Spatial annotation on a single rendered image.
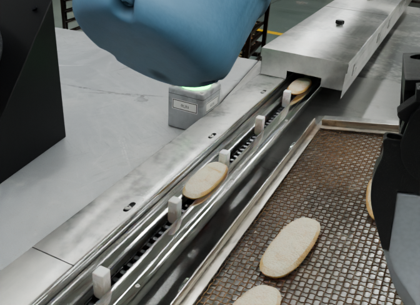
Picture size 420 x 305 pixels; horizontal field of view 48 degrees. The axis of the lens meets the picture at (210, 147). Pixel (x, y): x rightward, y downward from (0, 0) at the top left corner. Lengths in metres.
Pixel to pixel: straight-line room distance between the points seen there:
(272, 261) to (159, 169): 0.26
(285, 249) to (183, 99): 0.43
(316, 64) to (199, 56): 0.80
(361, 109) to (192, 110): 0.38
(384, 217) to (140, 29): 0.17
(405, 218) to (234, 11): 0.16
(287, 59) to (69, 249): 0.63
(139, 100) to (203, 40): 0.79
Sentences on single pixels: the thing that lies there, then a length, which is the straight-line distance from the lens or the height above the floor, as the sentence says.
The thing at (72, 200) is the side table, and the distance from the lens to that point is 0.67.
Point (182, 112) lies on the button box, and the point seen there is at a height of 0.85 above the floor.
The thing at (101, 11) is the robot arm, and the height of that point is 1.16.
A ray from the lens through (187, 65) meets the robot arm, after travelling 0.20.
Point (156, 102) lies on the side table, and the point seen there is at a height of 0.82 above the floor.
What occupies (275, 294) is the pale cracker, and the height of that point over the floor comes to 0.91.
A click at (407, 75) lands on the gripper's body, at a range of 0.28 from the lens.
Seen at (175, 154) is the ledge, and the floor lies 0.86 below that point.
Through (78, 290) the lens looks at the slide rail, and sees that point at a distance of 0.50.
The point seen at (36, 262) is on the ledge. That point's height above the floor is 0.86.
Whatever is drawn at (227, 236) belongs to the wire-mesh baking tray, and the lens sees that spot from 0.48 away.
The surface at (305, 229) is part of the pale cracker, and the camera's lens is 0.49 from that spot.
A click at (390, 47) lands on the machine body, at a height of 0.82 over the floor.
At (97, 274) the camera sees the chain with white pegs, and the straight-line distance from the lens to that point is 0.48.
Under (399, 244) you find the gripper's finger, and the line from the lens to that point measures 0.30.
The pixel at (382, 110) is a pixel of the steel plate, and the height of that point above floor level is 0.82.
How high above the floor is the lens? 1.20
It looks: 29 degrees down
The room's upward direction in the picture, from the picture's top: 4 degrees clockwise
